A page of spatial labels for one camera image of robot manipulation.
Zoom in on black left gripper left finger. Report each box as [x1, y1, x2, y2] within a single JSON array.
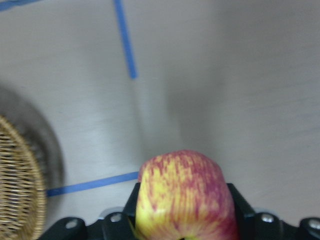
[[101, 182, 140, 240]]

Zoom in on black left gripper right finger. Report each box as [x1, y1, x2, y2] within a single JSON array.
[[227, 183, 283, 240]]

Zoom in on red yellow streaked apple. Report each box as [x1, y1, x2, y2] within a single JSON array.
[[134, 150, 240, 240]]

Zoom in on round woven wicker basket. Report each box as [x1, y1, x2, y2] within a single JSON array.
[[0, 116, 47, 240]]

